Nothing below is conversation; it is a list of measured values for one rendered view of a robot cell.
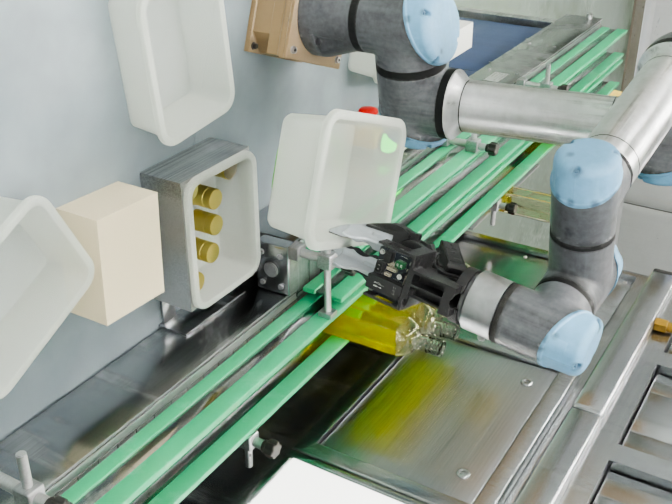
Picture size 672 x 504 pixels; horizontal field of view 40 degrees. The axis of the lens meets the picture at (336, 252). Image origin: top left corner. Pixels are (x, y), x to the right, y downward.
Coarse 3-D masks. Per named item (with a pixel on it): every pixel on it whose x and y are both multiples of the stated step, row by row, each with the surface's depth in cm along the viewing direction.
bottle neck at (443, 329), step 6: (432, 324) 160; (438, 324) 159; (444, 324) 159; (450, 324) 159; (432, 330) 160; (438, 330) 159; (444, 330) 159; (450, 330) 158; (456, 330) 160; (444, 336) 159; (450, 336) 158; (456, 336) 160
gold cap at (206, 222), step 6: (198, 210) 147; (198, 216) 146; (204, 216) 145; (210, 216) 145; (216, 216) 145; (198, 222) 145; (204, 222) 145; (210, 222) 144; (216, 222) 146; (222, 222) 147; (198, 228) 146; (204, 228) 145; (210, 228) 145; (216, 228) 146; (210, 234) 146; (216, 234) 146
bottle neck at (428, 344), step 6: (420, 336) 156; (426, 336) 155; (414, 342) 155; (420, 342) 155; (426, 342) 155; (432, 342) 154; (438, 342) 154; (444, 342) 154; (414, 348) 156; (420, 348) 155; (426, 348) 155; (432, 348) 154; (438, 348) 153; (444, 348) 156; (432, 354) 155; (438, 354) 154
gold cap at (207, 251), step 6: (198, 240) 147; (204, 240) 147; (198, 246) 146; (204, 246) 146; (210, 246) 146; (216, 246) 147; (198, 252) 146; (204, 252) 146; (210, 252) 146; (216, 252) 148; (198, 258) 147; (204, 258) 146; (210, 258) 146; (216, 258) 148
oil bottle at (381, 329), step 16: (352, 304) 162; (368, 304) 162; (336, 320) 161; (352, 320) 159; (368, 320) 158; (384, 320) 157; (400, 320) 157; (352, 336) 160; (368, 336) 158; (384, 336) 156; (400, 336) 155; (400, 352) 156
